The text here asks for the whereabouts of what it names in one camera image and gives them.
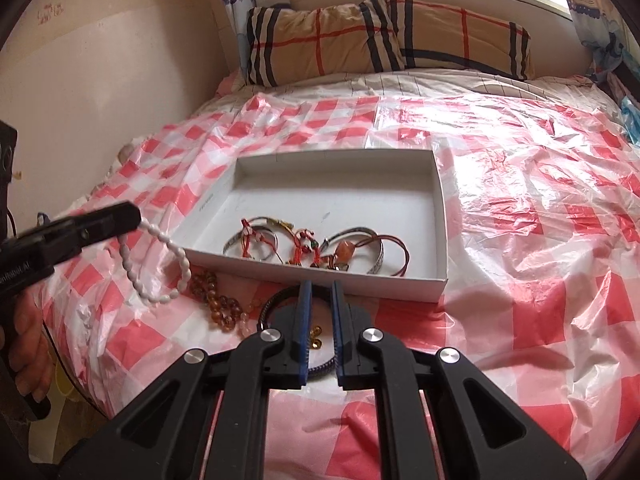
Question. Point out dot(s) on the red white checkered plastic sheet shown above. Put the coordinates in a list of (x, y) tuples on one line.
[(541, 191)]

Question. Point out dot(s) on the blue white crumpled cloth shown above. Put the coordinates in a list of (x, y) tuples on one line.
[(631, 118)]

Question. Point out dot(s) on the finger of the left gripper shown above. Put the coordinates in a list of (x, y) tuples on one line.
[(63, 239)]

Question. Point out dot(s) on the wide silver bangle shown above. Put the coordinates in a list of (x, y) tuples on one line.
[(255, 239)]

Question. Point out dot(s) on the engraved silver bangle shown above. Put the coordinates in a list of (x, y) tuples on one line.
[(338, 250)]

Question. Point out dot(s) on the tan plaid pillow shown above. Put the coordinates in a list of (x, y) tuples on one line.
[(380, 36)]

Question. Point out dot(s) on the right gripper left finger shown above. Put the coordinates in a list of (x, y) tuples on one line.
[(205, 416)]

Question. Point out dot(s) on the white shallow cardboard box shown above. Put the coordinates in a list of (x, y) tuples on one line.
[(395, 192)]

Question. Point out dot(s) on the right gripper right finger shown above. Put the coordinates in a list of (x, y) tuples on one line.
[(438, 415)]

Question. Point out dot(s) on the person's left hand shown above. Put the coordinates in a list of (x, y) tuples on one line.
[(29, 352)]

